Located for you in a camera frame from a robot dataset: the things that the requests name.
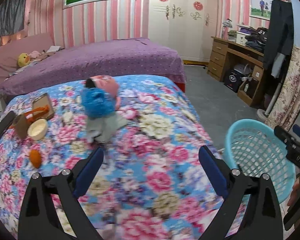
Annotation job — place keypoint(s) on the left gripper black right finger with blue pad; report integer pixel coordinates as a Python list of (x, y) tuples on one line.
[(250, 208)]

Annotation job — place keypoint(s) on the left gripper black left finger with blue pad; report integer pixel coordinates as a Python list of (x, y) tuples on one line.
[(38, 216)]

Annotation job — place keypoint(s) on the cream round plastic lid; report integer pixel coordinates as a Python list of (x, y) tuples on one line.
[(38, 129)]

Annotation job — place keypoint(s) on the cardboard toilet roll tube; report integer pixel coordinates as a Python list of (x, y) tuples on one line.
[(20, 126)]

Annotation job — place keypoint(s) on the orange snack wrapper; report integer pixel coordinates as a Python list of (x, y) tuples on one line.
[(36, 114)]

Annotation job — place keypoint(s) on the blue plastic bag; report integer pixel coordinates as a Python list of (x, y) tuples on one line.
[(97, 103)]

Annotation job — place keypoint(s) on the person's hand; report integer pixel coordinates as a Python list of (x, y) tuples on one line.
[(294, 192)]

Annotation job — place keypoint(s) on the teal plastic basket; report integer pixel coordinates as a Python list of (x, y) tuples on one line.
[(252, 147)]

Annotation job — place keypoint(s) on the floral curtain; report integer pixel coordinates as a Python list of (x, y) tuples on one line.
[(287, 105)]

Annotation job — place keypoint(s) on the black bag under desk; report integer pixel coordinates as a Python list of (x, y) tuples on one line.
[(233, 80)]

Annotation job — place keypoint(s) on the black long wallet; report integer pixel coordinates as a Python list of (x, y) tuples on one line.
[(6, 122)]

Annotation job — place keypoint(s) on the hanging dark coat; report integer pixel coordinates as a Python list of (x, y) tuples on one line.
[(280, 37)]

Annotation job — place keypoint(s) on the stack of folded clothes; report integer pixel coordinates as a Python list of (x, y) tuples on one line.
[(253, 38)]

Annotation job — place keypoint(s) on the wooden desk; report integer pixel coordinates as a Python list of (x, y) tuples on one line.
[(225, 55)]

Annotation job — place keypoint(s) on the floral bed cover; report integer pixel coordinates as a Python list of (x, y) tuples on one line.
[(151, 184)]

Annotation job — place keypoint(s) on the brown phone case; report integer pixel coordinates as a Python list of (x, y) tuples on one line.
[(43, 100)]

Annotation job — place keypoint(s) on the desk lamp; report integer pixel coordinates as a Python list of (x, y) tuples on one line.
[(225, 25)]

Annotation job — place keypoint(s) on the small framed couple photo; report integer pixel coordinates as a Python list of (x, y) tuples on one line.
[(261, 9)]

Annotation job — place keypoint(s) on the pink mug dark inside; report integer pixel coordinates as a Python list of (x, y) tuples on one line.
[(106, 83)]

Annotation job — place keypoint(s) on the yellow duck plush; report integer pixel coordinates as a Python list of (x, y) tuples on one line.
[(23, 60)]

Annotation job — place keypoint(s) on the pink headboard cover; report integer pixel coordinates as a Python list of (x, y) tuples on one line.
[(10, 52)]

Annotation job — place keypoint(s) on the white wardrobe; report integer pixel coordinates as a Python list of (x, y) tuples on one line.
[(186, 26)]

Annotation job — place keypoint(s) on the purple dotted bedspread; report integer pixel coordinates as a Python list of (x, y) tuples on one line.
[(134, 56)]

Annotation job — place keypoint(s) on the grey curtain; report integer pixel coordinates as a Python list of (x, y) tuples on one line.
[(12, 14)]

